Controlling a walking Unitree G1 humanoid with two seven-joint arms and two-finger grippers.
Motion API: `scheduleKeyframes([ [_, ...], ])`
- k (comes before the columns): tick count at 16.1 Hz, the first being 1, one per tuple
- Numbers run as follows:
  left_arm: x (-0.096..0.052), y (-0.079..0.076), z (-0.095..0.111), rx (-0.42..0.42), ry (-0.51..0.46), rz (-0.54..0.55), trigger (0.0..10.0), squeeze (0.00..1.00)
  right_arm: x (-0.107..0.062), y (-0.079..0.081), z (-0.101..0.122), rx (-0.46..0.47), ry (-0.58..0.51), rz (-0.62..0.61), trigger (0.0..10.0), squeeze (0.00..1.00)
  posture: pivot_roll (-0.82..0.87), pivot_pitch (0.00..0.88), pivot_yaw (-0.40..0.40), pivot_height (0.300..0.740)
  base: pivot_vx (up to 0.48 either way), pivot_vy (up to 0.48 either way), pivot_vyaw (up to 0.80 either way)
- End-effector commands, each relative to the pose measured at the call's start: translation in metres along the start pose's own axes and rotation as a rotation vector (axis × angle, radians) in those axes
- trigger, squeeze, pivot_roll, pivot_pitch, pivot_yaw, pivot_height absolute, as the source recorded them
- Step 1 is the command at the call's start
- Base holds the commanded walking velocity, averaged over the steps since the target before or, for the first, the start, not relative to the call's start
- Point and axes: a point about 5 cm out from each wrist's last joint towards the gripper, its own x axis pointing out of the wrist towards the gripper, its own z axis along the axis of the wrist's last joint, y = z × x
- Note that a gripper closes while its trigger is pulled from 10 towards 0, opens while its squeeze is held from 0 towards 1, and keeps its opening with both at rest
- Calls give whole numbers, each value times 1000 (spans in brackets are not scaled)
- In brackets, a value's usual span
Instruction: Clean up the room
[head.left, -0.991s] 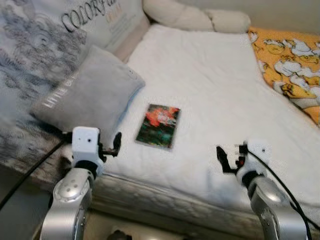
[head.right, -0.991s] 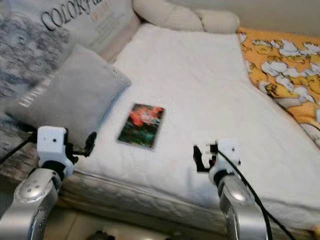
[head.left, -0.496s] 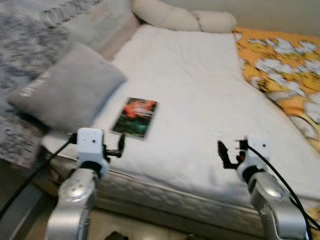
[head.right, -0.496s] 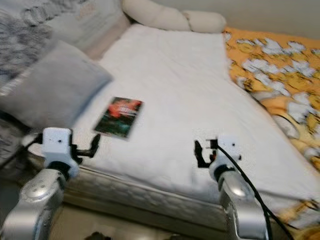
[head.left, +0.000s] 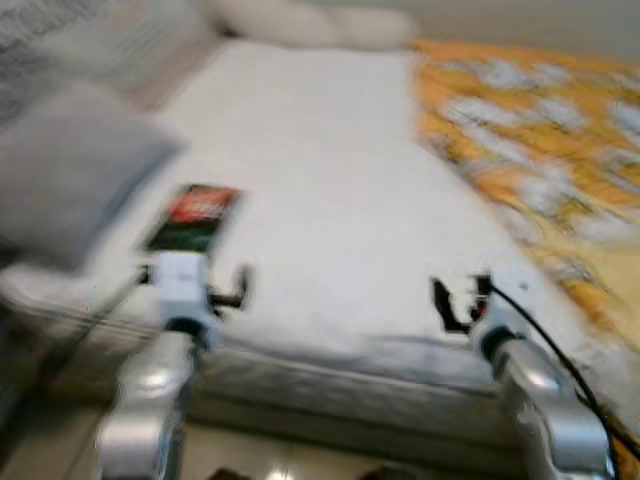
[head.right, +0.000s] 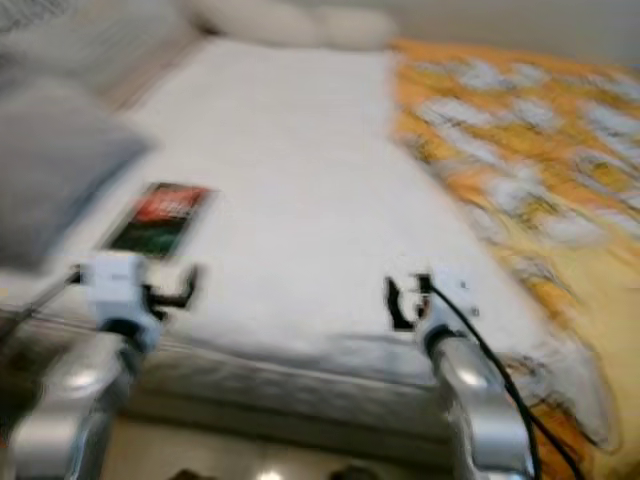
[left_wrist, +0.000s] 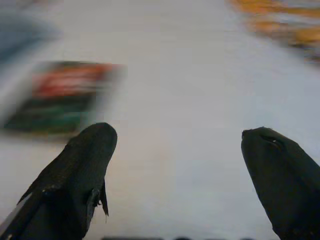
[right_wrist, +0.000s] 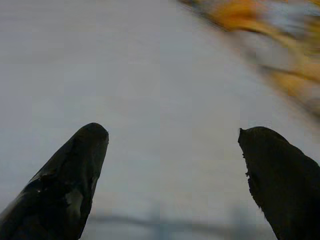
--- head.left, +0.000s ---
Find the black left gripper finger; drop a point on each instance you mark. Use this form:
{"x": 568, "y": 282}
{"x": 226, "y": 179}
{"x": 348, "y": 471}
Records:
{"x": 243, "y": 284}

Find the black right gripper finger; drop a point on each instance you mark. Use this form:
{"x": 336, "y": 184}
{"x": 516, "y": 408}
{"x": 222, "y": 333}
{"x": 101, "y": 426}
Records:
{"x": 443, "y": 303}

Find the dark book with red cover art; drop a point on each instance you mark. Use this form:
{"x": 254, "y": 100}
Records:
{"x": 195, "y": 220}

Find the grey pillow with bear print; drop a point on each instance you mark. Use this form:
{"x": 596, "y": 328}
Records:
{"x": 70, "y": 175}

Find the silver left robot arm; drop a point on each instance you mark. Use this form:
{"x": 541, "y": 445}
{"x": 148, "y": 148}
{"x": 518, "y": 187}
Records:
{"x": 150, "y": 410}

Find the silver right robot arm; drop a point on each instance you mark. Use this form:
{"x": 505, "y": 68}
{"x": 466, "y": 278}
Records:
{"x": 545, "y": 410}

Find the white quilted mattress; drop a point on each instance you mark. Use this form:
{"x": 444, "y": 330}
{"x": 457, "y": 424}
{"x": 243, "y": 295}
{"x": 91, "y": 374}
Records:
{"x": 330, "y": 200}

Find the beige bed base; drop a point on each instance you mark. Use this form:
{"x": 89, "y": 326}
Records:
{"x": 330, "y": 430}

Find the yellow cartoon egg blanket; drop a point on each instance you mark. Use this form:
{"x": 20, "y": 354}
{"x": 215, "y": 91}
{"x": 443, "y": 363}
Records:
{"x": 540, "y": 130}

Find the cream bolster pillow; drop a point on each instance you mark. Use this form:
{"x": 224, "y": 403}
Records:
{"x": 310, "y": 22}

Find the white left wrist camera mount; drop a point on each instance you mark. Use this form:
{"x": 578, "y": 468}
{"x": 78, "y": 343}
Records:
{"x": 183, "y": 285}

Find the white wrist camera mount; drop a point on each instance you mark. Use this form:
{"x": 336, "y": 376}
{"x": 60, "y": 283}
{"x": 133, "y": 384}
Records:
{"x": 183, "y": 285}
{"x": 512, "y": 300}

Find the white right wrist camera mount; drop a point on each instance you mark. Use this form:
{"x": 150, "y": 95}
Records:
{"x": 512, "y": 300}

